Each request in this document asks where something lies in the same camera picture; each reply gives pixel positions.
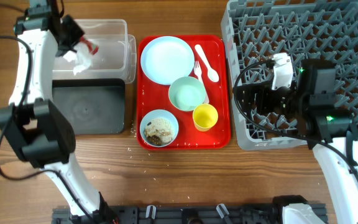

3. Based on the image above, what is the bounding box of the white napkin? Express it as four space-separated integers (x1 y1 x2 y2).
63 42 93 75

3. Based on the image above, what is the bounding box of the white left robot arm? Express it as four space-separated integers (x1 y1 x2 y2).
0 1 119 223

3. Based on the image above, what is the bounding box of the clear plastic waste bin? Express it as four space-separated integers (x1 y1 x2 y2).
53 19 137 84

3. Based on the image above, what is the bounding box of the yellow plastic cup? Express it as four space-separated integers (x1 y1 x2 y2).
192 104 219 132

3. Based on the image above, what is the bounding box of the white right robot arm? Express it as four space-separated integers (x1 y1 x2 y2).
232 59 358 223

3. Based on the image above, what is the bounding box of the black waste tray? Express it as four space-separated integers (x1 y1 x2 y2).
52 78 126 135

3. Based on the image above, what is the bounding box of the mint green bowl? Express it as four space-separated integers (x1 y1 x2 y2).
168 77 206 111

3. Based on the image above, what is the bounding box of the light blue bowl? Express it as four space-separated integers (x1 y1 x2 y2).
139 110 179 147

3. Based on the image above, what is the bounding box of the leftover rice and food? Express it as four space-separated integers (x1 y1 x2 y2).
144 118 174 146

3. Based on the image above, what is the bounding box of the white plastic spoon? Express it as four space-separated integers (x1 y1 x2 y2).
195 44 219 83

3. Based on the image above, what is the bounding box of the white plastic fork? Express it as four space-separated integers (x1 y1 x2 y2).
193 61 209 103

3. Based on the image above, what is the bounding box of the light blue plate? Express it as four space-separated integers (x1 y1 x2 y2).
140 36 195 85

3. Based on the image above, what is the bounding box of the red serving tray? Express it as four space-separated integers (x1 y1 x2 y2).
136 35 231 151

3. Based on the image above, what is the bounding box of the red snack wrapper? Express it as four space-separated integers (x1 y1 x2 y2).
80 36 99 55

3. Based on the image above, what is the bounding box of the grey dishwasher rack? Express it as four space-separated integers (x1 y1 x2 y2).
221 0 358 151

